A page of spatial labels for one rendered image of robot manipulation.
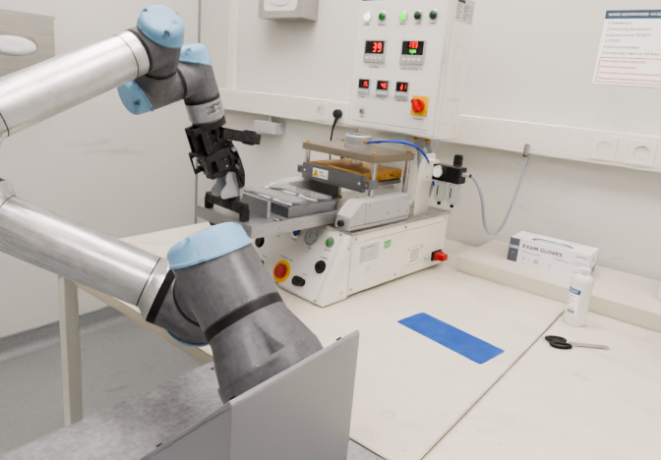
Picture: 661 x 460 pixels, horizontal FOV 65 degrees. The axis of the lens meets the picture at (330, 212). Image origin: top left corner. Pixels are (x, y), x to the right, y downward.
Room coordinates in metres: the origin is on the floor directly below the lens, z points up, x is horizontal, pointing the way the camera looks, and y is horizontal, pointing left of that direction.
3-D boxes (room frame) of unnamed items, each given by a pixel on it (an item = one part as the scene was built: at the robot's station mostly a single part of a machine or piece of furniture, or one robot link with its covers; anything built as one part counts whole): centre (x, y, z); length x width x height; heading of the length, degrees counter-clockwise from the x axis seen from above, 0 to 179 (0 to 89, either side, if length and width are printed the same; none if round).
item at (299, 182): (1.52, 0.09, 0.96); 0.25 x 0.05 x 0.07; 137
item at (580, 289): (1.20, -0.63, 0.82); 0.05 x 0.05 x 0.14
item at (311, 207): (1.29, 0.11, 0.98); 0.20 x 0.17 x 0.03; 47
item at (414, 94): (1.61, -0.18, 1.25); 0.33 x 0.16 x 0.64; 47
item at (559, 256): (1.52, -0.68, 0.83); 0.23 x 0.12 x 0.07; 54
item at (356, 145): (1.49, -0.10, 1.08); 0.31 x 0.24 x 0.13; 47
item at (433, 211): (1.50, -0.09, 0.93); 0.46 x 0.35 x 0.01; 137
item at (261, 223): (1.25, 0.15, 0.97); 0.30 x 0.22 x 0.08; 137
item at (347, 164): (1.47, -0.07, 1.07); 0.22 x 0.17 x 0.10; 47
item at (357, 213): (1.33, -0.11, 0.96); 0.26 x 0.05 x 0.07; 137
